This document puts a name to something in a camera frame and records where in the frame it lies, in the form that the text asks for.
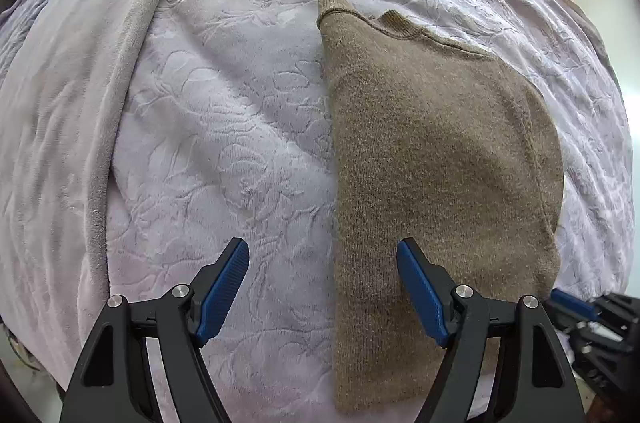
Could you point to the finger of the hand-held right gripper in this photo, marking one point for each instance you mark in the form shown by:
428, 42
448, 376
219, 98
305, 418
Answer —
607, 328

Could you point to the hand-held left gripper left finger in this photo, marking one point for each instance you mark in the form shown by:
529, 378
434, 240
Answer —
222, 293

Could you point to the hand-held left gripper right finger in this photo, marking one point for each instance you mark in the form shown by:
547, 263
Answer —
422, 293

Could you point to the olive brown knit sweater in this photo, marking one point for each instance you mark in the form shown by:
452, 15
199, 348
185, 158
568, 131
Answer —
425, 153

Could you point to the lavender embossed bedspread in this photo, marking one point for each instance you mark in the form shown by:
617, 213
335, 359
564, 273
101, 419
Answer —
225, 128

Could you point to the grey plush blanket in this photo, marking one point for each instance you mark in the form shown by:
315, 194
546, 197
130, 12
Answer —
65, 103

